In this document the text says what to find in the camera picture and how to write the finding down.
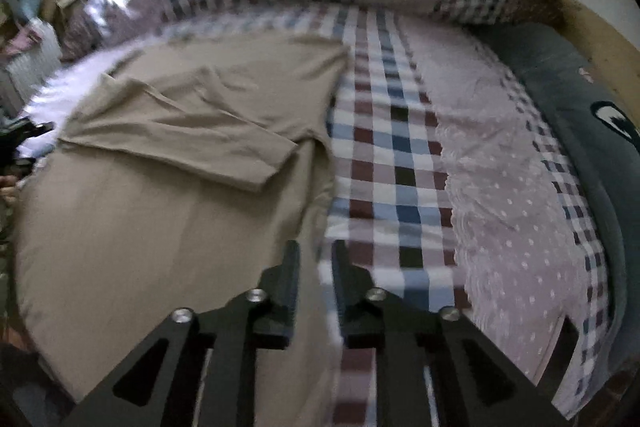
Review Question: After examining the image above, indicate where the beige long-sleeve garment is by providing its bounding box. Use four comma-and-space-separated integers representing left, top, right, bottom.
15, 31, 349, 426

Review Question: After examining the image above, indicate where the person's left hand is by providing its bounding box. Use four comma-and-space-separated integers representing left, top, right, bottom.
0, 174, 20, 212

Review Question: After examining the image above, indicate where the white striped storage box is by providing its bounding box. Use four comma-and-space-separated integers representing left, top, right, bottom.
1, 18, 62, 109

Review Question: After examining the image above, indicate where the pink cloth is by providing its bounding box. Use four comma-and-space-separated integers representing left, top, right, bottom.
1, 26, 42, 60

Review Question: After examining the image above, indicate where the black smartphone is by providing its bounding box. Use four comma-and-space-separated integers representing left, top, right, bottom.
537, 317, 579, 400

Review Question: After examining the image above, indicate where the checkered bed sheet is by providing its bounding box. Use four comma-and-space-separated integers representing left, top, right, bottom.
28, 5, 608, 426

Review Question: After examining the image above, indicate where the blue-grey cartoon pillow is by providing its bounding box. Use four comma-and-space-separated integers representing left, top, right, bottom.
472, 23, 639, 392

